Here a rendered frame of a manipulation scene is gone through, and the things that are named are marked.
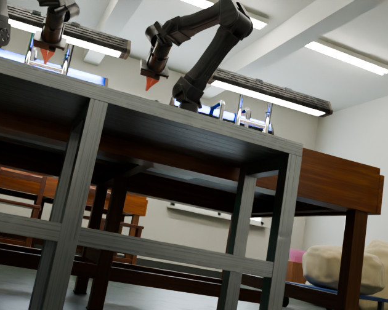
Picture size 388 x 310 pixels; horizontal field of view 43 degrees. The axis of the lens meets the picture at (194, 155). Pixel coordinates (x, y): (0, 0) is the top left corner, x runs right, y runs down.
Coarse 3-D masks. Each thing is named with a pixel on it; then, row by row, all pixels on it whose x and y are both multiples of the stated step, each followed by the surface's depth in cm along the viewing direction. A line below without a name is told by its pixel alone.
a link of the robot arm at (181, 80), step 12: (240, 12) 144; (240, 24) 144; (216, 36) 147; (228, 36) 145; (240, 36) 147; (216, 48) 147; (228, 48) 148; (204, 60) 148; (216, 60) 148; (192, 72) 150; (204, 72) 148; (192, 84) 149; (204, 84) 151; (192, 96) 151
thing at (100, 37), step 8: (8, 8) 184; (16, 8) 186; (24, 8) 188; (16, 16) 183; (24, 16) 185; (32, 16) 187; (40, 16) 188; (32, 24) 185; (40, 24) 186; (32, 32) 192; (64, 32) 188; (72, 32) 190; (80, 32) 191; (88, 32) 193; (96, 32) 195; (80, 40) 191; (88, 40) 191; (96, 40) 192; (104, 40) 194; (112, 40) 196; (120, 40) 198; (128, 40) 200; (112, 48) 194; (120, 48) 195; (128, 48) 197; (120, 56) 200
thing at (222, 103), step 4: (220, 100) 258; (216, 104) 262; (220, 104) 255; (224, 104) 255; (212, 108) 268; (220, 108) 254; (224, 108) 255; (244, 108) 264; (248, 108) 261; (220, 112) 254; (244, 112) 265; (248, 112) 259; (220, 116) 253; (248, 116) 259; (244, 124) 259; (248, 124) 258
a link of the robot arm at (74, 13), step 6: (60, 0) 152; (66, 0) 157; (72, 0) 162; (42, 6) 155; (48, 6) 154; (54, 6) 153; (66, 6) 159; (72, 6) 161; (78, 6) 164; (72, 12) 160; (78, 12) 164; (72, 18) 162
